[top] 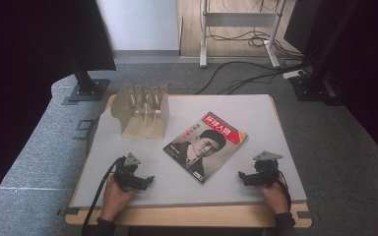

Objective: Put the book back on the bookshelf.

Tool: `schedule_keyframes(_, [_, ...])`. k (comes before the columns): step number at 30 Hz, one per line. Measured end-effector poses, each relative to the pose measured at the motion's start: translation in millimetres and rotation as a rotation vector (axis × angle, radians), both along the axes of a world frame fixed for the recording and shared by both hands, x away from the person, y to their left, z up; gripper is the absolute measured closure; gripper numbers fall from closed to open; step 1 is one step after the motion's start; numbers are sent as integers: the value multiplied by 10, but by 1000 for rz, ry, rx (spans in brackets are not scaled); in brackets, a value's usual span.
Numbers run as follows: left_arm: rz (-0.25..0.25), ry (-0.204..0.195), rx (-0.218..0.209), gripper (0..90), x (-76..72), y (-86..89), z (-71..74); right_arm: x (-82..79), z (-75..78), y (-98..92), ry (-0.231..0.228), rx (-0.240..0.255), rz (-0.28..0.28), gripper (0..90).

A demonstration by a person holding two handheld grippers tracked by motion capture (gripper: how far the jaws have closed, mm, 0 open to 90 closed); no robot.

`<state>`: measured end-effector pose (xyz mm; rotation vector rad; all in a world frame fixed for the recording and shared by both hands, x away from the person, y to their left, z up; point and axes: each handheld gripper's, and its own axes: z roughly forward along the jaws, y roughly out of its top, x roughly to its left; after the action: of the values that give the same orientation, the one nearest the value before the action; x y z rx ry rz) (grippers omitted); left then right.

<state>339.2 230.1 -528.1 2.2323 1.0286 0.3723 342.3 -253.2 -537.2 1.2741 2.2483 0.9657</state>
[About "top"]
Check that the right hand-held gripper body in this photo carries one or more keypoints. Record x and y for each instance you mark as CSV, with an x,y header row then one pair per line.
x,y
266,172

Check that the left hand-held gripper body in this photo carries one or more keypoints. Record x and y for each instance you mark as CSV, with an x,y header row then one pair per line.
x,y
126,173

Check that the person's right hand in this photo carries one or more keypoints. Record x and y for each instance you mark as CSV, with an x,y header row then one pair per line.
x,y
275,198

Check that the person's left hand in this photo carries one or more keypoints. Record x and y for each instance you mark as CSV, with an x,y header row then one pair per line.
x,y
113,200

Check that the grey table mat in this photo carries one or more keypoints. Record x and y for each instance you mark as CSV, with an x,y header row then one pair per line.
x,y
242,183

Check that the magazine with portrait cover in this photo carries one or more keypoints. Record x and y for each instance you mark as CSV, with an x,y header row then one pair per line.
x,y
206,146

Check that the translucent file rack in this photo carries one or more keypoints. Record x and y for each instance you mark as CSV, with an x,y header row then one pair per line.
x,y
144,114

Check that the black metal stand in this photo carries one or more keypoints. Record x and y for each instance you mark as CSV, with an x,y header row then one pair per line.
x,y
315,82
87,85

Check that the white power strip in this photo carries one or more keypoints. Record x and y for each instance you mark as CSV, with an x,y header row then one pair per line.
x,y
293,74

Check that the black curtain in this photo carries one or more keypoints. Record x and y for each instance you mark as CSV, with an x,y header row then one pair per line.
x,y
367,65
29,65

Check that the white metal desk frame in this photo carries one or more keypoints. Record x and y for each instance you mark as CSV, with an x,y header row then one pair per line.
x,y
239,19

